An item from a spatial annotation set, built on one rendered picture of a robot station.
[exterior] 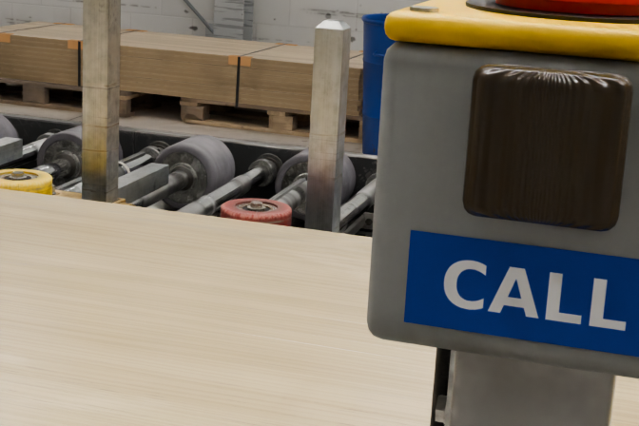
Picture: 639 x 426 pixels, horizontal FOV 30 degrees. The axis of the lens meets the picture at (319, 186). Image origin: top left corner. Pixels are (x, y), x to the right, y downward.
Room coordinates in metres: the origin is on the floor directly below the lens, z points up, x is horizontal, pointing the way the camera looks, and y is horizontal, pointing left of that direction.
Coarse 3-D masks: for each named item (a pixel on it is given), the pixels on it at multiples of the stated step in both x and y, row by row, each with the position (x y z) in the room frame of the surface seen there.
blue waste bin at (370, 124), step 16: (368, 16) 6.11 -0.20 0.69; (384, 16) 6.21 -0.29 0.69; (368, 32) 5.89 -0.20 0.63; (384, 32) 5.79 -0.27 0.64; (368, 48) 5.89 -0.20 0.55; (384, 48) 5.79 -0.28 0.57; (368, 64) 5.89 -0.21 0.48; (368, 80) 5.89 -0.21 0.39; (368, 96) 5.89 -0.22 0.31; (368, 112) 5.89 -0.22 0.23; (368, 128) 5.89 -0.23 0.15; (368, 144) 5.89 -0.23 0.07
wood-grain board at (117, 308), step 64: (0, 192) 1.31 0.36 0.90; (0, 256) 1.08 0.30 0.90; (64, 256) 1.09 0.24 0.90; (128, 256) 1.10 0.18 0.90; (192, 256) 1.11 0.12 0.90; (256, 256) 1.12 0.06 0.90; (320, 256) 1.13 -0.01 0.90; (0, 320) 0.90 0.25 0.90; (64, 320) 0.91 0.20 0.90; (128, 320) 0.92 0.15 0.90; (192, 320) 0.93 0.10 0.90; (256, 320) 0.94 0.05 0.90; (320, 320) 0.95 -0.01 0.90; (0, 384) 0.78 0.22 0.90; (64, 384) 0.78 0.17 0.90; (128, 384) 0.79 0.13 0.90; (192, 384) 0.80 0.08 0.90; (256, 384) 0.80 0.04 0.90; (320, 384) 0.81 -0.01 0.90; (384, 384) 0.82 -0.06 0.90
